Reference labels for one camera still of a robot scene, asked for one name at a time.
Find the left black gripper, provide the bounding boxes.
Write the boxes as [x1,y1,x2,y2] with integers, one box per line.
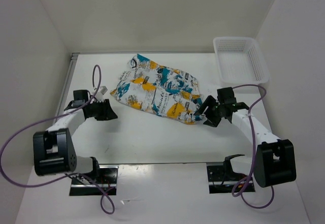
[88,99,118,121]

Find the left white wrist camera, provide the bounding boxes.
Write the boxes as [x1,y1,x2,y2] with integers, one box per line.
[92,86,108,101]

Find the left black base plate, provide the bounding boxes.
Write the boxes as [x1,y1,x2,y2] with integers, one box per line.
[69,164,118,197]

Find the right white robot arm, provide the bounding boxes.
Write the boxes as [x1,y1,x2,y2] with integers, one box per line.
[195,87,297,188]

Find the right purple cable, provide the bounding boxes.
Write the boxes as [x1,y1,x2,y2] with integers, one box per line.
[231,84,275,209]

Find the patterned white teal yellow shorts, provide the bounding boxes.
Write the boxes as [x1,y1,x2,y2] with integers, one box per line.
[110,54,203,125]

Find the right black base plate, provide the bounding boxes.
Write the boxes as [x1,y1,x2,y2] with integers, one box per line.
[206,163,245,194]

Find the purple cable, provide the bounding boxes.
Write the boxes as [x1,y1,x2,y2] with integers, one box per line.
[0,64,115,214]
[231,84,275,209]

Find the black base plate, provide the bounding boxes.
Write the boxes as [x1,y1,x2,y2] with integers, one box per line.
[69,164,118,197]
[206,163,245,194]

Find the aluminium table edge rail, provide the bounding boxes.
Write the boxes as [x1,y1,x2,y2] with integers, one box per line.
[56,53,79,116]

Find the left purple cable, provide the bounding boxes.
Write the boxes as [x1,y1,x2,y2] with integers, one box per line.
[0,64,115,214]

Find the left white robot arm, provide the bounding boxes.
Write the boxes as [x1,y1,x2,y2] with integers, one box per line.
[33,86,118,183]

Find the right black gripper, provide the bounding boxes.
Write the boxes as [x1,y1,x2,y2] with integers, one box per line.
[193,95,224,127]

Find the white plastic basket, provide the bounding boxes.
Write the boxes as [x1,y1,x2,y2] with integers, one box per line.
[213,37,270,85]

